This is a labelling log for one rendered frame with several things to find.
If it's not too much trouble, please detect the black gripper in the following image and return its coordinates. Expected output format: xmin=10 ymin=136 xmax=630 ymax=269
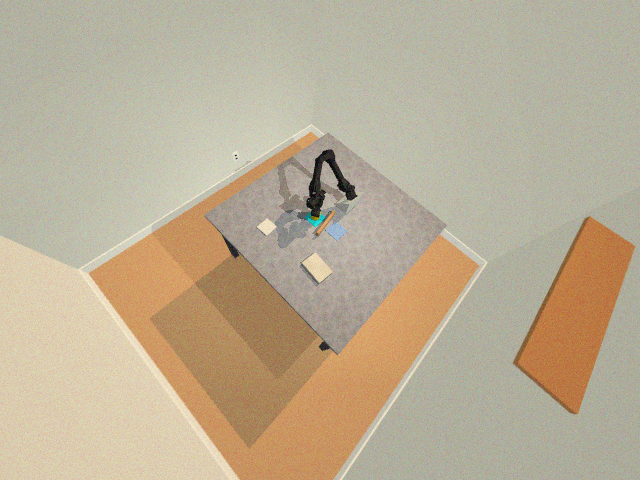
xmin=311 ymin=201 xmax=323 ymax=217

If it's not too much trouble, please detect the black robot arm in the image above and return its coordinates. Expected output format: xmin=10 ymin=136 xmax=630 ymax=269
xmin=306 ymin=149 xmax=358 ymax=209

